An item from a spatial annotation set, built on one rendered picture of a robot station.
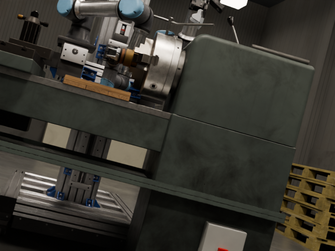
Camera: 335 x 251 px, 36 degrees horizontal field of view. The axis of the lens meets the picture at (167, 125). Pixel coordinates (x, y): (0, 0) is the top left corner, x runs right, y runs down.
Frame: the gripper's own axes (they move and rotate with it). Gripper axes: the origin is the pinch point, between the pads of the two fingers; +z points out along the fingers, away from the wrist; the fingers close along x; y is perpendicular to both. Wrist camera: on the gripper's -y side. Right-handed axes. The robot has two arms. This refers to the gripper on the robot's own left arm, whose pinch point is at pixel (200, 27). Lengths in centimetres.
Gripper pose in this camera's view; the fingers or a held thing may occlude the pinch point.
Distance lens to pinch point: 244.5
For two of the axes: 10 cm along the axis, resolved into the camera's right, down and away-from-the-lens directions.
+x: 1.8, -1.7, -9.7
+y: -9.6, -2.6, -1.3
